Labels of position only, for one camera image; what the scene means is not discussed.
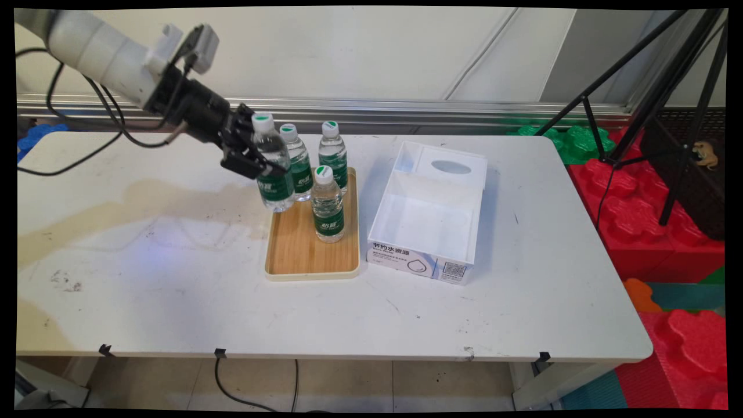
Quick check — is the red foam floor block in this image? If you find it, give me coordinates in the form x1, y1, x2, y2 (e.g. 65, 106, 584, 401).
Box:
615, 309, 729, 410

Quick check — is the black floor cable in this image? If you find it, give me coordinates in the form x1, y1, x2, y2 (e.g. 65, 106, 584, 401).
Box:
214, 357, 300, 412

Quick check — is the water bottle green label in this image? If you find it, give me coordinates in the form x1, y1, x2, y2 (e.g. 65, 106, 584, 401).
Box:
251, 112, 295, 213
318, 120, 349, 195
311, 165, 345, 243
280, 123, 314, 202

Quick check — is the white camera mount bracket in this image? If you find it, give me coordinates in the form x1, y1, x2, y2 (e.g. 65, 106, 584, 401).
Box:
145, 23, 184, 74

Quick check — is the teal foam mat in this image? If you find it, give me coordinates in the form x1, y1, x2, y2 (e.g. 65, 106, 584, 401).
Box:
647, 282, 726, 315

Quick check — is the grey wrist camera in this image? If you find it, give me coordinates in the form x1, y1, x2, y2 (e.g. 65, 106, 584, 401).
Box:
183, 23, 221, 75

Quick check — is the white table leg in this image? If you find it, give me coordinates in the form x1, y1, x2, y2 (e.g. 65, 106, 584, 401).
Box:
511, 361, 617, 410
16, 357, 91, 408

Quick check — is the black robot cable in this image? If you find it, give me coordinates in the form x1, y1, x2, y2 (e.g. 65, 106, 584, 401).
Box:
16, 48, 125, 176

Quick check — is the black tripod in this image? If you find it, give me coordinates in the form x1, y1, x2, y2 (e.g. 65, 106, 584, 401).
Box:
534, 9, 729, 227

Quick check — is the brown toy animal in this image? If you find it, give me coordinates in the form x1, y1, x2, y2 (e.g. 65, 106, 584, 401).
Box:
693, 141, 719, 171

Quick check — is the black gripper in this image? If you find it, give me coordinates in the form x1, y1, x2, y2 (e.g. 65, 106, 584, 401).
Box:
145, 65, 287, 179

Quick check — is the aluminium wall rail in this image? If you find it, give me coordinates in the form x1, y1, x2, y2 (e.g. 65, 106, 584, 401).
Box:
16, 94, 634, 132

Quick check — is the thin black camera cable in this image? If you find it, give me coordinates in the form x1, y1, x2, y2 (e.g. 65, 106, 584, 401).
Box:
84, 53, 198, 149

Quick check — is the wooden tray cream rim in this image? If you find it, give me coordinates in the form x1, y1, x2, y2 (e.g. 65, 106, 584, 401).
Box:
265, 167, 360, 282

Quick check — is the blue foam block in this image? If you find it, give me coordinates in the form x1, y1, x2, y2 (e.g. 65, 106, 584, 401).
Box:
17, 123, 69, 163

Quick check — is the black mesh crate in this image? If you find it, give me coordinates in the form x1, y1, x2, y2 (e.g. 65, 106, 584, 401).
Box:
640, 107, 726, 242

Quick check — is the large red foam block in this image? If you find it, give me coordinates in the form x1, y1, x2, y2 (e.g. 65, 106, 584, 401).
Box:
568, 128, 726, 284

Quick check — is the orange foam block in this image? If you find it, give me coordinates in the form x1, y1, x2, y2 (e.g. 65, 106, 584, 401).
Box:
623, 278, 663, 314

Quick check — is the white printed tissue organiser box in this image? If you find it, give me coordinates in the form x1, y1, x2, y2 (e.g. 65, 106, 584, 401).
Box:
367, 141, 488, 286

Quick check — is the green foam block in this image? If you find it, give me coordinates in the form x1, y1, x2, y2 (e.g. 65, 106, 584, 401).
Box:
510, 125, 616, 165

